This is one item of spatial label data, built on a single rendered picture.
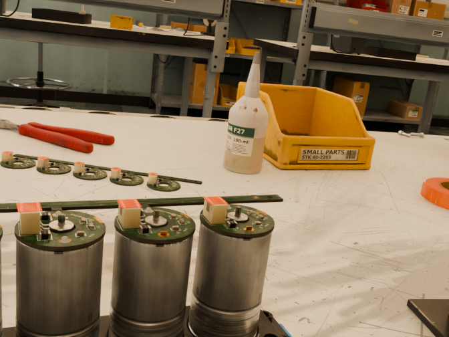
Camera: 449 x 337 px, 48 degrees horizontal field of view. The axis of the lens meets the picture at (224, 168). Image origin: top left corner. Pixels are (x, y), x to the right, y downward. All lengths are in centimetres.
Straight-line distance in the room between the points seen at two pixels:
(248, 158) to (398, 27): 248
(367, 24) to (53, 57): 272
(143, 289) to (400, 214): 27
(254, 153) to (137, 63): 418
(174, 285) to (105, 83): 444
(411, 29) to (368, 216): 256
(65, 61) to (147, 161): 414
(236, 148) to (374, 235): 14
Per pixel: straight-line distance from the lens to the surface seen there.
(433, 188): 45
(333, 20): 269
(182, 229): 16
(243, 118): 42
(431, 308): 27
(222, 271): 17
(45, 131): 48
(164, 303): 16
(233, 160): 43
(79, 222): 16
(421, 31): 295
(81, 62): 456
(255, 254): 16
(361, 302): 27
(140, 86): 461
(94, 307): 16
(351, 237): 34
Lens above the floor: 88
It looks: 17 degrees down
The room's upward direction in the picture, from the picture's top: 7 degrees clockwise
